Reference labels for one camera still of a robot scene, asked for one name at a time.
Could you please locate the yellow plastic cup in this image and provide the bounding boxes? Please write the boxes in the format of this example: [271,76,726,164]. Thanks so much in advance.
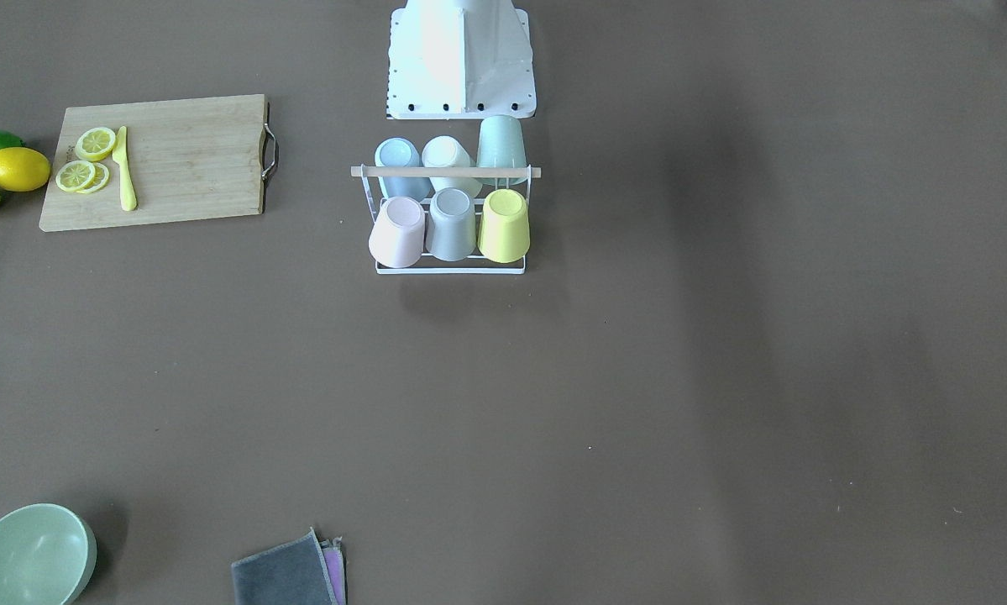
[479,189,531,263]

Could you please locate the white plastic cup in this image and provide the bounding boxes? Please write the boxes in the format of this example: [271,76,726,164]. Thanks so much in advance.
[420,135,484,199]

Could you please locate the green ceramic bowl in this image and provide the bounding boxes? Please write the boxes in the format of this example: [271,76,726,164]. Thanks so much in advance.
[0,504,97,604]

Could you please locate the mint green plastic cup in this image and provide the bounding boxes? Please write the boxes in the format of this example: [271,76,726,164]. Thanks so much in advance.
[476,115,527,187]

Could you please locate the yellow plastic knife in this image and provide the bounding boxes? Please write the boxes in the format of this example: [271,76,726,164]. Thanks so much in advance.
[112,125,138,212]

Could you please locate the lemon slice hidden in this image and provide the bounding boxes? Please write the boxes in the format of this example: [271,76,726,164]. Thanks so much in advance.
[76,162,111,194]

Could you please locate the grey folded cloth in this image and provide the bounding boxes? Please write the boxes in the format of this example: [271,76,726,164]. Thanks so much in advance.
[231,530,333,604]

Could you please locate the lemon slice lower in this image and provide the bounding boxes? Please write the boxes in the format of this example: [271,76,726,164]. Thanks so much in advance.
[54,160,97,192]

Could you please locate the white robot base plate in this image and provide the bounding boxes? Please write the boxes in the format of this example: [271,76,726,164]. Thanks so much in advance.
[385,1,538,120]

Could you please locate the white wire cup holder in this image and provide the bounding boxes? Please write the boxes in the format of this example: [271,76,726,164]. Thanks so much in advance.
[349,165,542,275]

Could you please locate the light blue plastic cup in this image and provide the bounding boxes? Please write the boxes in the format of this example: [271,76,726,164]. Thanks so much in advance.
[374,138,433,202]

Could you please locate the wooden cutting board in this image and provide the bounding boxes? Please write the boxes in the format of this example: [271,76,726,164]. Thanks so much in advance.
[39,93,277,231]

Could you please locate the pink plastic cup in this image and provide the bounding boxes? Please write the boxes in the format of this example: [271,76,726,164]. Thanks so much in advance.
[368,196,426,269]

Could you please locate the lemon slice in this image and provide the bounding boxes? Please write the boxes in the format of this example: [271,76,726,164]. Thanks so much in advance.
[73,127,117,162]
[54,160,97,192]

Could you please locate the lemon slice upper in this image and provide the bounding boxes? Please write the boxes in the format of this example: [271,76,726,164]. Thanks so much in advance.
[73,127,117,162]

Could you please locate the grey plastic cup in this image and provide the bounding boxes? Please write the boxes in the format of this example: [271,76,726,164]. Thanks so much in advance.
[426,188,476,263]

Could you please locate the purple folded cloth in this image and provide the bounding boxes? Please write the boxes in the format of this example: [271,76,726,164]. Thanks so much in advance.
[320,536,347,605]

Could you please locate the whole yellow lemon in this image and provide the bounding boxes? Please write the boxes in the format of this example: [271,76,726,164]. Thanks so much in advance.
[0,148,51,192]

